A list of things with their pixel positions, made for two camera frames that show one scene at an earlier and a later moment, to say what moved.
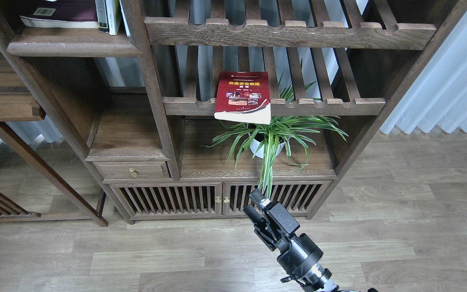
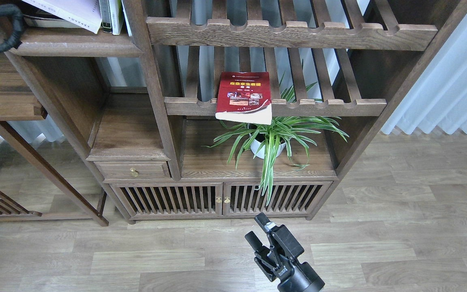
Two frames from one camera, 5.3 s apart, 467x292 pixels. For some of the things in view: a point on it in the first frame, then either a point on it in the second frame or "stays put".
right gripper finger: [254, 216] -> [256, 243]
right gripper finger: [257, 196] -> [269, 226]
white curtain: [455, 89] stays put
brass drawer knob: [134, 172] stays put
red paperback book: [243, 97] stays put
